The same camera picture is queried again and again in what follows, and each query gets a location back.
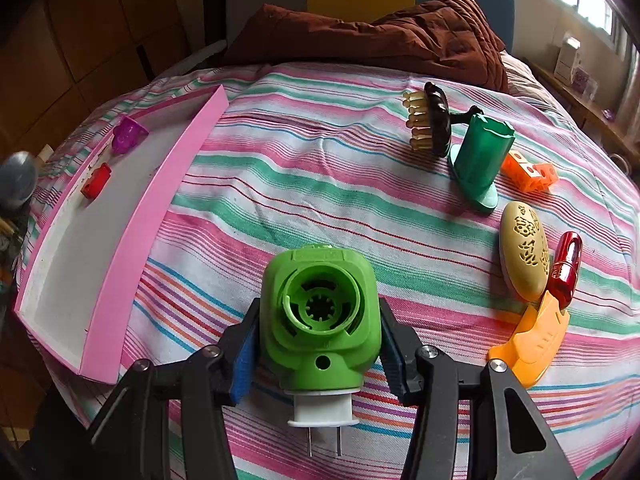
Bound green plug-in device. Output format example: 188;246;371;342
260;244;383;458

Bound red plastic block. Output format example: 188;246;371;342
81;162;112;199

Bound striped blanket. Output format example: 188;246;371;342
15;62;640;480

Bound beige purple carved oval case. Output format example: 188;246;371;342
500;201;551;303

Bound dark brush with wooden pins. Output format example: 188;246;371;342
402;81;485;158

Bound purple plastic cup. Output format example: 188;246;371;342
111;115;150;155

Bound wooden desk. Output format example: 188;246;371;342
530;60;640;171

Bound brown quilt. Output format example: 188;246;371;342
222;0;510;95

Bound green plastic holder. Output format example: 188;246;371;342
447;113;516;214

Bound orange plastic utility knife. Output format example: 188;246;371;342
487;292;571;390

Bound window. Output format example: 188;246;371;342
445;0;640;61

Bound shiny red tube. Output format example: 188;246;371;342
546;231;583;311

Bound wooden wardrobe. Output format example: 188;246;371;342
0;0;191;156

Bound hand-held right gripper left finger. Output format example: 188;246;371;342
87;297;261;480

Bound grey round object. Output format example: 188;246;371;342
0;151;38;208

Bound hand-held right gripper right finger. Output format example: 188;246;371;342
378;297;573;480

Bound orange cube block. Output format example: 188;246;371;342
501;151;557;193

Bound dark chair backrest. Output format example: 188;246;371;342
202;0;238;61

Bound pale pillow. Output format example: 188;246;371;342
500;52;561;111

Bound white box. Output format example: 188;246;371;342
555;32;582;83

